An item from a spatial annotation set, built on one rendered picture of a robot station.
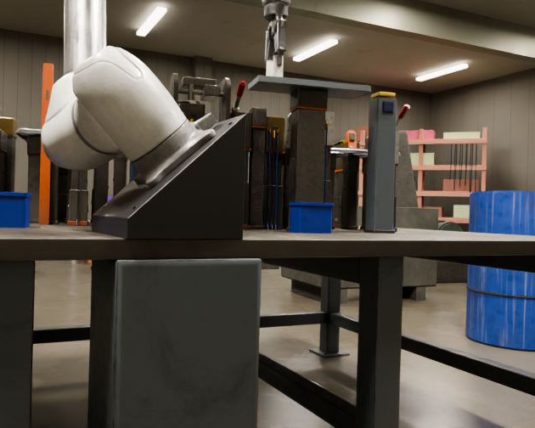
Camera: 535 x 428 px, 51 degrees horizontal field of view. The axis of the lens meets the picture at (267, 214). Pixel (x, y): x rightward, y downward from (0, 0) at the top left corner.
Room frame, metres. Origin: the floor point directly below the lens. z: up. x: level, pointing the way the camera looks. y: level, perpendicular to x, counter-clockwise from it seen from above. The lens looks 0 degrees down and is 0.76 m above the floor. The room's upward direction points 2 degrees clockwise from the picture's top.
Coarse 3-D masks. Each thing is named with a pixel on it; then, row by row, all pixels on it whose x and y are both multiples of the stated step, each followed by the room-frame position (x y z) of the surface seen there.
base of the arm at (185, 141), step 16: (192, 128) 1.21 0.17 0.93; (208, 128) 1.26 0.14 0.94; (160, 144) 1.16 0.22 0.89; (176, 144) 1.17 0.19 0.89; (192, 144) 1.18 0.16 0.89; (144, 160) 1.17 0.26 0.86; (160, 160) 1.17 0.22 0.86; (176, 160) 1.16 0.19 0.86; (144, 176) 1.19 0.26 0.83; (160, 176) 1.15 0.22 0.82
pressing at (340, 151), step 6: (18, 132) 1.85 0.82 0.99; (24, 132) 1.88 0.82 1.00; (30, 132) 1.79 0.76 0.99; (36, 132) 1.80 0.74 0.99; (24, 138) 1.97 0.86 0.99; (330, 150) 2.08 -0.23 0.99; (336, 150) 2.09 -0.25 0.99; (342, 150) 2.09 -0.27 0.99; (348, 150) 2.10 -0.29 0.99; (354, 150) 2.10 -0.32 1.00; (360, 150) 2.11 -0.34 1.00; (366, 150) 2.12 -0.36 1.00; (336, 156) 2.29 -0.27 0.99; (342, 156) 2.29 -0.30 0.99; (360, 156) 2.31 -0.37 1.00; (366, 156) 2.31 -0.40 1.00
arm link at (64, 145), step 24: (72, 0) 1.37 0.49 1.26; (96, 0) 1.39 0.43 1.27; (72, 24) 1.35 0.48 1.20; (96, 24) 1.37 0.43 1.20; (72, 48) 1.34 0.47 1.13; (96, 48) 1.35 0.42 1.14; (72, 72) 1.32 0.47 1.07; (72, 96) 1.26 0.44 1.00; (48, 120) 1.30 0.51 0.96; (72, 120) 1.22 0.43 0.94; (48, 144) 1.30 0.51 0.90; (72, 144) 1.24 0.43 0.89; (72, 168) 1.34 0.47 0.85
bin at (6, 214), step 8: (0, 192) 1.42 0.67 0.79; (8, 192) 1.42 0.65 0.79; (0, 200) 1.42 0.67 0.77; (8, 200) 1.43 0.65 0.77; (16, 200) 1.43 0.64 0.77; (24, 200) 1.44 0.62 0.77; (0, 208) 1.42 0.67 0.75; (8, 208) 1.43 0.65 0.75; (16, 208) 1.43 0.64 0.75; (24, 208) 1.44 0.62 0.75; (0, 216) 1.42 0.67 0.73; (8, 216) 1.43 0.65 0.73; (16, 216) 1.43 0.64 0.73; (24, 216) 1.44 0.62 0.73; (0, 224) 1.42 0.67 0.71; (8, 224) 1.43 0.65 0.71; (16, 224) 1.43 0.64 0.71; (24, 224) 1.44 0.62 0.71
